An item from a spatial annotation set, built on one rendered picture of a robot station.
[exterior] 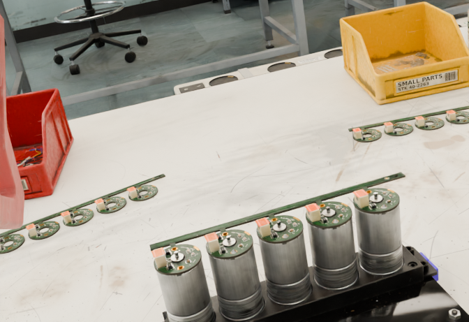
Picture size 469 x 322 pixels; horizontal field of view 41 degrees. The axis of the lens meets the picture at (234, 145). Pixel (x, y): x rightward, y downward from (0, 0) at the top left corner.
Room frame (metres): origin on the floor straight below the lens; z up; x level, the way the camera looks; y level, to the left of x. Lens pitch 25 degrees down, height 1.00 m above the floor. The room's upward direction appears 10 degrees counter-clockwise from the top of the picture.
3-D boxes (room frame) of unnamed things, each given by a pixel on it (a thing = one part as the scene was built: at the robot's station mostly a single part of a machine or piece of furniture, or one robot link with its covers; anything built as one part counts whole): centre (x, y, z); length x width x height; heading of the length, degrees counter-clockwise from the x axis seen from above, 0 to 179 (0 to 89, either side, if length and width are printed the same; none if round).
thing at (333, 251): (0.29, -0.04, 0.79); 0.02 x 0.02 x 0.05
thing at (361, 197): (0.29, -0.06, 0.82); 0.01 x 0.01 x 0.01; 11
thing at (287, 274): (0.28, -0.02, 0.79); 0.02 x 0.02 x 0.05
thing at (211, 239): (0.28, 0.02, 0.82); 0.01 x 0.01 x 0.01; 11
